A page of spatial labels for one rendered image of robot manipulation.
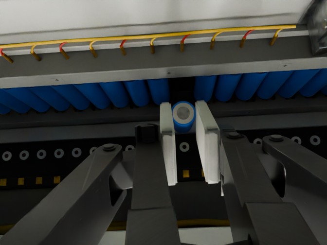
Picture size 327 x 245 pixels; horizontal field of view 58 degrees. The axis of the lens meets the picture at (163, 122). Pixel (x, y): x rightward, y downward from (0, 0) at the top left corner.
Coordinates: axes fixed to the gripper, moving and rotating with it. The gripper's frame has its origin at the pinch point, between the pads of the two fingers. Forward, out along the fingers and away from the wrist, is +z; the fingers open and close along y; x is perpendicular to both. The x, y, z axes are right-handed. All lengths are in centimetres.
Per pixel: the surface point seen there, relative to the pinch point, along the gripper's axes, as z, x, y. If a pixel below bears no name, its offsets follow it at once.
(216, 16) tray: 2.8, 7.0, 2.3
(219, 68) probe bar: 3.8, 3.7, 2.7
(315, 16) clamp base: 2.1, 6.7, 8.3
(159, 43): 4.0, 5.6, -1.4
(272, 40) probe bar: 3.3, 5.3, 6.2
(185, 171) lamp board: 12.1, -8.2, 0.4
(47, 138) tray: 14.5, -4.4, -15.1
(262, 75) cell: 6.2, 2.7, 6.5
